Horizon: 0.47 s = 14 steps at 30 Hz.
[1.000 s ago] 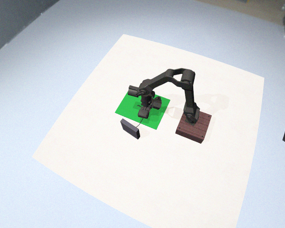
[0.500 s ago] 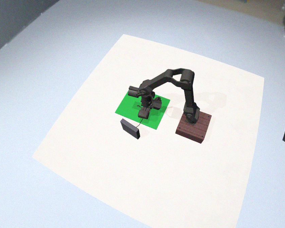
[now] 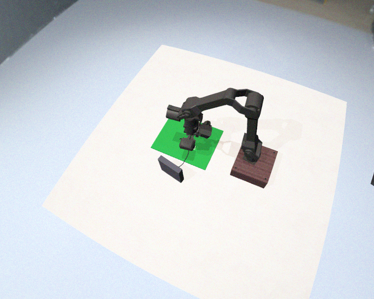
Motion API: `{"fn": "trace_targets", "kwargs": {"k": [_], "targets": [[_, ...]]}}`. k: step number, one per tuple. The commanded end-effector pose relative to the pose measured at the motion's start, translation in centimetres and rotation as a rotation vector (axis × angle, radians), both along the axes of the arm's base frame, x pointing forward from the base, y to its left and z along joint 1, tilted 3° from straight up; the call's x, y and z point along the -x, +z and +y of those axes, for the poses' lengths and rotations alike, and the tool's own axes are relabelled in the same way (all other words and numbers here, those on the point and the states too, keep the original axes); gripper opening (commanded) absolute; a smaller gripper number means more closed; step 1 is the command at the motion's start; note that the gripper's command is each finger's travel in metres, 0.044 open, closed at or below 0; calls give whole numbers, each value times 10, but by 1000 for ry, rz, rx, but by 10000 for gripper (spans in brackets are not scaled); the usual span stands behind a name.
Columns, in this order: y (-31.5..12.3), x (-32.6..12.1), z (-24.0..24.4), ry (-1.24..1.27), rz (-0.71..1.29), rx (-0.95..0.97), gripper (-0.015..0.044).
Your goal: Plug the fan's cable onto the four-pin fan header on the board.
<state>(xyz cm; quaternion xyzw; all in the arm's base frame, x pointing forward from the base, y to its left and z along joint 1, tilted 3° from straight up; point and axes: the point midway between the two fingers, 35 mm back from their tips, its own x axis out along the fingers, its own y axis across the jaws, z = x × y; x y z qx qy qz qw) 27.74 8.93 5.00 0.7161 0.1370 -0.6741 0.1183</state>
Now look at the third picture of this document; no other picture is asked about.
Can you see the green circuit board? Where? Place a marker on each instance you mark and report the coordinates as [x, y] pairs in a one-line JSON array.
[[168, 141]]

